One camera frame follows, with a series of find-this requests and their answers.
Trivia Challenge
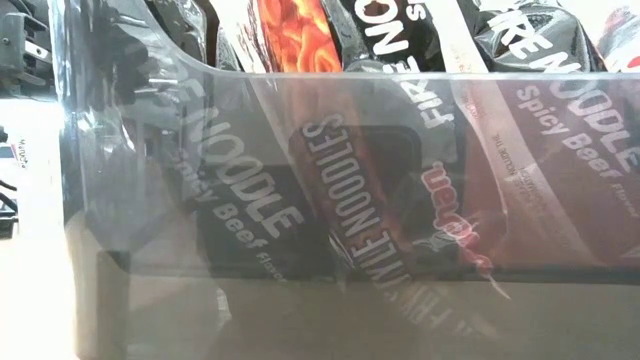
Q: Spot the black Fire Noodle pack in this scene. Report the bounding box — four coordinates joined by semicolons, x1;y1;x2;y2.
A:
449;0;640;282
84;0;346;287
219;0;512;312

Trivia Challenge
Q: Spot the grey translucent plastic container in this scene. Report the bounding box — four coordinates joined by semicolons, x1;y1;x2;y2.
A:
48;0;640;360

